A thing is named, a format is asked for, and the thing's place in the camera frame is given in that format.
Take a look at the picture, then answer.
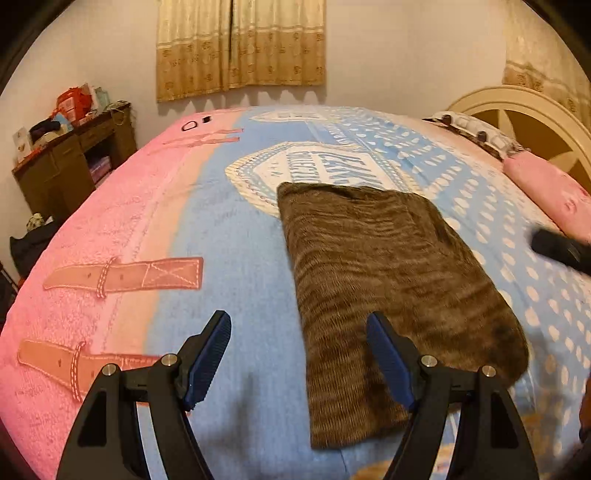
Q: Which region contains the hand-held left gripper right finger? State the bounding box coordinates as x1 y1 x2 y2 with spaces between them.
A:
366 311 540 480

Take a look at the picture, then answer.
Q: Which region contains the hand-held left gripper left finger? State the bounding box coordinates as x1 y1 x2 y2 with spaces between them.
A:
55 310 232 480

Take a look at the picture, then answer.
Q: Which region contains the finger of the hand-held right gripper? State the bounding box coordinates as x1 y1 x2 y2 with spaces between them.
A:
530 228 591 274

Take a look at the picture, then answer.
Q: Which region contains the brown striped shirt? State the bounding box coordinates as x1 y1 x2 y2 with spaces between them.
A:
276 181 530 450

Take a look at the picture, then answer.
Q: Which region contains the pink pillow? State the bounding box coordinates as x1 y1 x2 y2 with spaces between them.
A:
502 154 591 243

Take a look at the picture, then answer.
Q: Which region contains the pink and blue printed blanket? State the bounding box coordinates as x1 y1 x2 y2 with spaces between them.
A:
0 105 591 480

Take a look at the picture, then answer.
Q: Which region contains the white and brown patterned pillow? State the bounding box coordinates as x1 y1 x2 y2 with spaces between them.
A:
422 111 527 160

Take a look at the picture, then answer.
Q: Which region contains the cream wooden headboard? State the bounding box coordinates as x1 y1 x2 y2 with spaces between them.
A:
447 84 591 190

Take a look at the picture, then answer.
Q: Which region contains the narrow beige patterned curtain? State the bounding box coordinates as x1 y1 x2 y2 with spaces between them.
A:
502 0 591 125

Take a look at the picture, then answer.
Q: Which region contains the black bag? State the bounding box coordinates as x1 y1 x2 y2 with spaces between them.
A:
9 222 58 278

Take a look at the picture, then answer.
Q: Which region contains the brown wooden desk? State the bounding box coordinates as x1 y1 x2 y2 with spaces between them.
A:
11 102 138 227

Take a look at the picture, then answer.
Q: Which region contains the dark hat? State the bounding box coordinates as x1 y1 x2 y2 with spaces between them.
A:
30 119 63 139

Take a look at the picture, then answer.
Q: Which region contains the red bag on desk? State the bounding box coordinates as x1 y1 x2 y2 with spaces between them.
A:
56 88 90 121

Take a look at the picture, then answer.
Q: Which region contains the wide beige patterned curtain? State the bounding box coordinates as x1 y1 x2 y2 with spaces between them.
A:
156 0 327 103

